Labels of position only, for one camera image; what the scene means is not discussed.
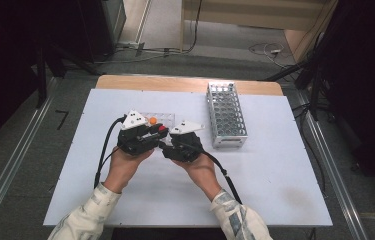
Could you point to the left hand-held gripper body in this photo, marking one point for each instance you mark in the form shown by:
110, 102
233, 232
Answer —
135, 141

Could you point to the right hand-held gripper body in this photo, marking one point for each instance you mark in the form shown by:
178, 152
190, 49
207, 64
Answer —
185, 148

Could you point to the red cap test tube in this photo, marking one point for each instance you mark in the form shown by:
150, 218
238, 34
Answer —
162, 128

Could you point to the orange cap test tube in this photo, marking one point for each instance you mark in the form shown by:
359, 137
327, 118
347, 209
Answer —
153, 120

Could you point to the clear acrylic tube rack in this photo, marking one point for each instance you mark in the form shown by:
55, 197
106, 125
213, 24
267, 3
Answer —
167, 119

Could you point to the white metal tube rack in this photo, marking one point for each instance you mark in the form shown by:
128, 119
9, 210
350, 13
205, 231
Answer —
226, 113

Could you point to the person's left hand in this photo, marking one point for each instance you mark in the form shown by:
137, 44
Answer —
123, 168

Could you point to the person's right hand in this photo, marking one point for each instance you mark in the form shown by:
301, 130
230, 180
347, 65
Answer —
201, 173

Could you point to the black metal stand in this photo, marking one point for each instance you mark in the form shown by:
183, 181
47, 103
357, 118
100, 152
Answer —
313, 90
41, 76

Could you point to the dark grey cabinet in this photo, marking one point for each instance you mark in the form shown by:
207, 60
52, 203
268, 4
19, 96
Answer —
108, 23

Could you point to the light wooden desk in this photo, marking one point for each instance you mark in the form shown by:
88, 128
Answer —
241, 13

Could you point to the black curtain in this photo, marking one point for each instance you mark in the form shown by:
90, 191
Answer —
5, 66
368, 83

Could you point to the metal floor rail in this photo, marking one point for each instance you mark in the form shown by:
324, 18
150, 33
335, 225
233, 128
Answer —
11, 166
335, 176

